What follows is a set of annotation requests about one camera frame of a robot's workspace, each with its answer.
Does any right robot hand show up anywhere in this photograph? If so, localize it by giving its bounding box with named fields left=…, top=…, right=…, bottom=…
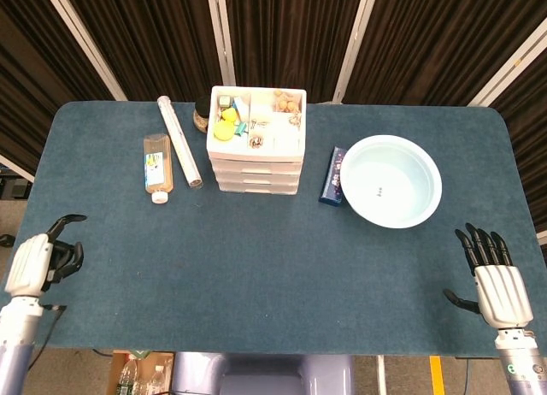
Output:
left=443, top=222, right=535, bottom=330

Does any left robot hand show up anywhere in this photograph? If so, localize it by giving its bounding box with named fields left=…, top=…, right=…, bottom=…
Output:
left=3, top=214, right=88, bottom=298

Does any clear plastic drawer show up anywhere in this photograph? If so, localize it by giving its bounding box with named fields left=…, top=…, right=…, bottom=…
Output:
left=215, top=171, right=302, bottom=185

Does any white plastic drawer organizer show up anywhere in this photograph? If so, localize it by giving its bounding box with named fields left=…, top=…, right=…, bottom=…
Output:
left=206, top=85, right=308, bottom=196

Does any black equipment case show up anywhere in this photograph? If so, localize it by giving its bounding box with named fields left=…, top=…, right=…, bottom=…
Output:
left=0, top=166, right=31, bottom=199

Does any white table leg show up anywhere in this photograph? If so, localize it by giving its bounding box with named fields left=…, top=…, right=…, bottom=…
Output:
left=377, top=355, right=388, bottom=395

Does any clear water bottle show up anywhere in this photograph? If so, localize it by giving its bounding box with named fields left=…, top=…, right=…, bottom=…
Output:
left=147, top=364, right=167, bottom=395
left=117, top=356, right=138, bottom=395

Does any light blue plastic basin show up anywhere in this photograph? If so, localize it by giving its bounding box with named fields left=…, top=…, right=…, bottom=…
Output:
left=340, top=133, right=444, bottom=230

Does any amber tea plastic bottle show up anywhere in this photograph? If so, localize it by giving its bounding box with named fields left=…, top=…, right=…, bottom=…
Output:
left=143, top=133, right=175, bottom=205

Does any long clear plastic tube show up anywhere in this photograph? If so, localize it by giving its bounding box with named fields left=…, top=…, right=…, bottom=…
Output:
left=156, top=95, right=204, bottom=190

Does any dark blue printed carton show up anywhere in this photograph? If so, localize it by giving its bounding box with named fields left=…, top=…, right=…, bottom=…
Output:
left=318, top=145, right=348, bottom=207

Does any glass jar with black lid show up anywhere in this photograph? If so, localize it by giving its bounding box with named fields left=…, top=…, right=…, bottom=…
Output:
left=192, top=96, right=213, bottom=134

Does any blue felt table cover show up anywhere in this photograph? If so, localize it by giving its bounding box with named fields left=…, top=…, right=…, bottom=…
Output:
left=0, top=100, right=547, bottom=357

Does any yellow round lid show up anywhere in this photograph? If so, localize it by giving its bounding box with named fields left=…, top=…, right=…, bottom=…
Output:
left=213, top=120, right=235, bottom=143

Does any purple robot torso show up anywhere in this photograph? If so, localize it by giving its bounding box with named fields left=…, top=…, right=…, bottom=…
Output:
left=173, top=351, right=356, bottom=395

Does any dark brown pleated curtain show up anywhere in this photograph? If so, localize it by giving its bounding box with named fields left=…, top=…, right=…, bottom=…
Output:
left=0, top=0, right=547, bottom=242

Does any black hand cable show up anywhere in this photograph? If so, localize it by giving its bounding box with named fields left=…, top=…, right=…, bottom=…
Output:
left=27, top=304, right=68, bottom=370

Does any white frame post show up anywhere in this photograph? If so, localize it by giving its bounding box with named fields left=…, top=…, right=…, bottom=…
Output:
left=332, top=0, right=380, bottom=104
left=204, top=0, right=238, bottom=93
left=0, top=154, right=35, bottom=183
left=468, top=29, right=547, bottom=109
left=40, top=0, right=128, bottom=102

